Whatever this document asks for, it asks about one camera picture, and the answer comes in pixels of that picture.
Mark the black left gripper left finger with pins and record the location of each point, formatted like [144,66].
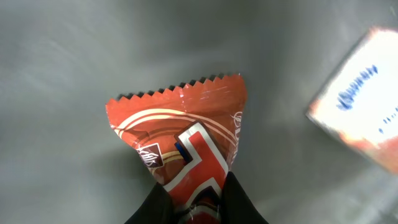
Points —
[157,208]

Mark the red snack wrapper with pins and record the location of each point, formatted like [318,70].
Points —
[188,138]

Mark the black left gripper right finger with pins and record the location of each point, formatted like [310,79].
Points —
[236,207]

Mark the orange tissue pack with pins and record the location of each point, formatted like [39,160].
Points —
[358,104]

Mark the grey plastic basket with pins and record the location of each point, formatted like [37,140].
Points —
[61,61]

